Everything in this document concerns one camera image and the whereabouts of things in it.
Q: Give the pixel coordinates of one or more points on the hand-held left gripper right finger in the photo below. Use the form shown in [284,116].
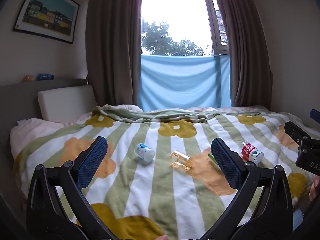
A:
[226,163]

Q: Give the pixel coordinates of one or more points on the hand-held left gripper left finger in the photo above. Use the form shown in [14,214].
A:
[91,163]

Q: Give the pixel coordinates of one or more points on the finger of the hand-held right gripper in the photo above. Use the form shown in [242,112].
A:
[295,130]
[315,115]

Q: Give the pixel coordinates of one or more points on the person's right hand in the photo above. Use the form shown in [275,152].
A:
[315,188]

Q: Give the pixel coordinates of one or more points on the green object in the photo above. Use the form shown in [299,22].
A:
[212,157]

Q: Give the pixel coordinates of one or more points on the red bottle with white cap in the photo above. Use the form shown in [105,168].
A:
[251,153]

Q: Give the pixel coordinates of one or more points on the white bottle with blue label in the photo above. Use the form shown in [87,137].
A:
[145,152]

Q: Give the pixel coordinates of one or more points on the white cushion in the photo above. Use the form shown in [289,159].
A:
[66,102]

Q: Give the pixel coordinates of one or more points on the white bed sheet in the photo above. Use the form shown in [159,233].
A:
[32,132]

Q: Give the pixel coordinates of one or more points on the flower printed striped blanket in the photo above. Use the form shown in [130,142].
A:
[162,192]

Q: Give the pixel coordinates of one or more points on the light blue cloth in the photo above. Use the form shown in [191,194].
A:
[183,82]

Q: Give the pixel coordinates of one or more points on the grey headboard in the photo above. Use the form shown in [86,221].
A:
[17,100]

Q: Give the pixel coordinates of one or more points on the brown curtain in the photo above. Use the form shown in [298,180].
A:
[113,42]
[246,45]

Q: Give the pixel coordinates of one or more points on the blue toy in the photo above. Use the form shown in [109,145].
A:
[45,76]

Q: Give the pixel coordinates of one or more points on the orange toy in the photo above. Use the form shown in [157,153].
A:
[29,78]

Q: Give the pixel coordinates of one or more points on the window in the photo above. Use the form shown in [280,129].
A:
[175,17]

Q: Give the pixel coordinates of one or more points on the framed picture of houses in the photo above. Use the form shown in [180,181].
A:
[47,11]

